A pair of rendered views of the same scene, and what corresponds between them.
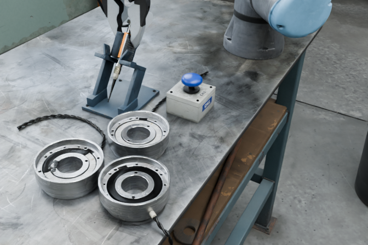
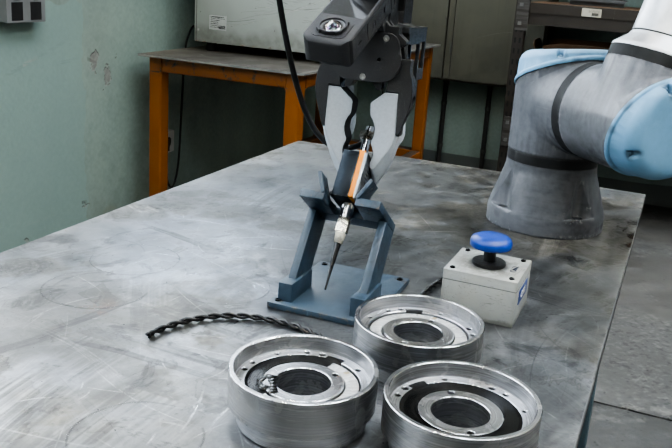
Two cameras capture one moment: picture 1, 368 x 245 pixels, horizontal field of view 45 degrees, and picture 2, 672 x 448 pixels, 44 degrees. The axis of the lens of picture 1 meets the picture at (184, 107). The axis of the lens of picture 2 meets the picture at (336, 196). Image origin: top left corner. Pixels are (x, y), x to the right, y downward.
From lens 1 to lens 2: 0.27 m
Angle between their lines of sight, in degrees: 19
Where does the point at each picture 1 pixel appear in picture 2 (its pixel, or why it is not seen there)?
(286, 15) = (645, 129)
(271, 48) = (588, 218)
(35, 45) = (130, 216)
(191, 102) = (499, 282)
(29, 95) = (148, 287)
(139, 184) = (459, 420)
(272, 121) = not seen: hidden behind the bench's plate
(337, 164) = not seen: outside the picture
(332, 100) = (612, 388)
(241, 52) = (533, 225)
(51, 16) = not seen: hidden behind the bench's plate
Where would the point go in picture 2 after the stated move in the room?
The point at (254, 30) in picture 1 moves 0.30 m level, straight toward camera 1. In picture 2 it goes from (557, 184) to (613, 267)
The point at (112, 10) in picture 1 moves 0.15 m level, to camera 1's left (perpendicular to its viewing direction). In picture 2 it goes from (337, 108) to (178, 100)
